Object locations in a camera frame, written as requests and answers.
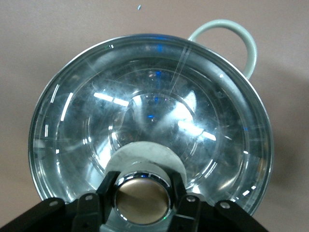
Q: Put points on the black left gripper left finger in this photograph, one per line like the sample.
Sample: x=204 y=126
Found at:
x=87 y=212

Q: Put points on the grey-green cooking pot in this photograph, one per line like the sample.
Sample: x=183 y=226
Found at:
x=251 y=55

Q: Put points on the glass lid with gold knob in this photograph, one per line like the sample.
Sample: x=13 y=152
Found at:
x=144 y=198

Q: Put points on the brown table cloth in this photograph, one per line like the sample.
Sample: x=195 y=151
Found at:
x=48 y=36

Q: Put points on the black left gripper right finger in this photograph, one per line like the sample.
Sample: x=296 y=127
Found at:
x=193 y=210

